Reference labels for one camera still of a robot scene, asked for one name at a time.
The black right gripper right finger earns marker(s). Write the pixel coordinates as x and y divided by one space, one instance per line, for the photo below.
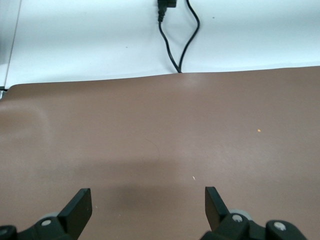
217 217

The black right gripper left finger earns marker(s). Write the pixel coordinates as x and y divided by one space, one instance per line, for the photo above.
75 215

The brown table mat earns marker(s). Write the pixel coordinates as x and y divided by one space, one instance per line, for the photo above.
160 125

